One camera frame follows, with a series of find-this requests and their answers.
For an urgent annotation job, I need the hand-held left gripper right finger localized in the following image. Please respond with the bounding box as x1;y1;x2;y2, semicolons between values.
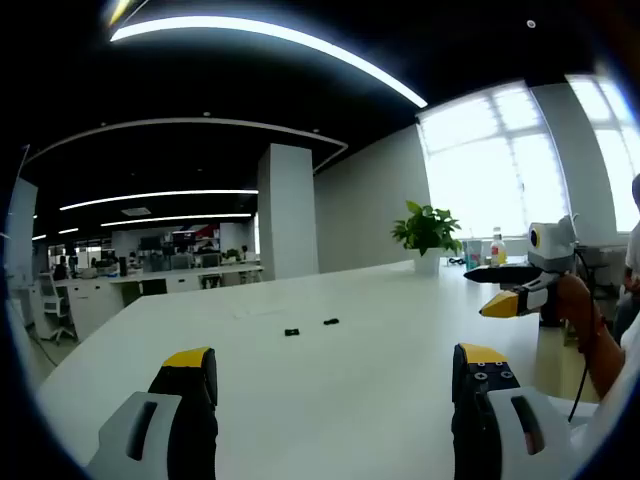
451;342;576;480

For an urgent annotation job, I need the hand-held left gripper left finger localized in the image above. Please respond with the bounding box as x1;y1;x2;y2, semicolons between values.
84;346;220;480

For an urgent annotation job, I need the person's right hand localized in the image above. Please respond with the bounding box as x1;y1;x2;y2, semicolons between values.
558;273;609;351

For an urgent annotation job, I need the clear drink bottle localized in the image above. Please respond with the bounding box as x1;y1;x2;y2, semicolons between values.
489;227;507;268

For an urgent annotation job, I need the teal patterned cup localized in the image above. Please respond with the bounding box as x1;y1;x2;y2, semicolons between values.
462;239;484;269

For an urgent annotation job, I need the green potted plant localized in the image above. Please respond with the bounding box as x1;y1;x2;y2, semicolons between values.
391;200;464;275

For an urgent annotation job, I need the person's white sleeve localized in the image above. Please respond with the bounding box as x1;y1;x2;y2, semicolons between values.
569;314;640;480

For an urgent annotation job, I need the row of white office desks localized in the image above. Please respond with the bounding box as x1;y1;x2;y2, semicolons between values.
53;263;265;309

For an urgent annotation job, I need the white office chair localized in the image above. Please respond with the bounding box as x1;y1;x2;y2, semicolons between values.
38;272;77;346

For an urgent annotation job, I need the white square column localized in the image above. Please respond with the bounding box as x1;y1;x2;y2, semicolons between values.
257;143;320;281

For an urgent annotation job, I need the long curved ceiling light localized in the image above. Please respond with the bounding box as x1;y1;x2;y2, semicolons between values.
109;14;429;109

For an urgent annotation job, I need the red string bracelet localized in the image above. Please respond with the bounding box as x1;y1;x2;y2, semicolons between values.
577;319;609;354

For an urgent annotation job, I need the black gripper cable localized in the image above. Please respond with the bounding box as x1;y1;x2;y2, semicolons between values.
567;247;604;424

